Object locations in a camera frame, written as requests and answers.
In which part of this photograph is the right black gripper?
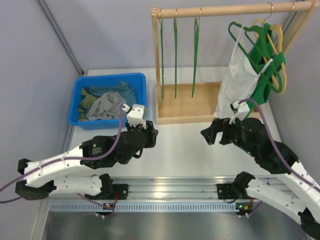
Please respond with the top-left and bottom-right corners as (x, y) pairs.
(200, 113), (256, 156)

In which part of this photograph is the grey tank top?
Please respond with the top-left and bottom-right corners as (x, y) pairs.
(86, 92), (127, 121)

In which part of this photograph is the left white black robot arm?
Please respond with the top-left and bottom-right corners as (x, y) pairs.
(15, 120), (159, 201)

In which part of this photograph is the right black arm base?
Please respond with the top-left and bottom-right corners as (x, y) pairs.
(216, 171), (255, 203)

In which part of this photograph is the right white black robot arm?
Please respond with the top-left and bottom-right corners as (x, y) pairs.
(200, 118), (320, 240)

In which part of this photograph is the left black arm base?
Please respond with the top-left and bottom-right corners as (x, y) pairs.
(84, 173), (129, 200)

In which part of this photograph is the white tank top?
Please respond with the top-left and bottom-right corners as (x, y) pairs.
(213, 27), (273, 119)

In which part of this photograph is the green tank top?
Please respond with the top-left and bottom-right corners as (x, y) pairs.
(246, 19), (287, 106)

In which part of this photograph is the yellow hanger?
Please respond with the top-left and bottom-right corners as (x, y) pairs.
(267, 24), (287, 95)

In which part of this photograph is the wooden clothes rack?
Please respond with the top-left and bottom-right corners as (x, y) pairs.
(151, 0), (320, 125)

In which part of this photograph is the teal blue garment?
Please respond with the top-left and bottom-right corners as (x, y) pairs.
(89, 81), (137, 106)

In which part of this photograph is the blue plastic bin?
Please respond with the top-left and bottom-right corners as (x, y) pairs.
(68, 72), (147, 130)

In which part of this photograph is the olive green garment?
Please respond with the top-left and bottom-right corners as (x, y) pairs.
(77, 87), (100, 122)

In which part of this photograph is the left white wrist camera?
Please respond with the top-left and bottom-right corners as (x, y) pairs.
(122, 104), (147, 129)

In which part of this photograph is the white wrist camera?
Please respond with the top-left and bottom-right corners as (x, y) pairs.
(122, 104), (147, 129)
(229, 100), (250, 124)

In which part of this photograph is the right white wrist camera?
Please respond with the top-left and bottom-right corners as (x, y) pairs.
(229, 100), (250, 124)

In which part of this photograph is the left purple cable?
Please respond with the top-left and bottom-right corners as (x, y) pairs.
(0, 104), (127, 204)

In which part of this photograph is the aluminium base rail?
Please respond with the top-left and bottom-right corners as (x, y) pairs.
(49, 176), (296, 201)

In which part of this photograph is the perforated cable duct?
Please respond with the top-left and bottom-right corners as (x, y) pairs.
(49, 202), (252, 213)

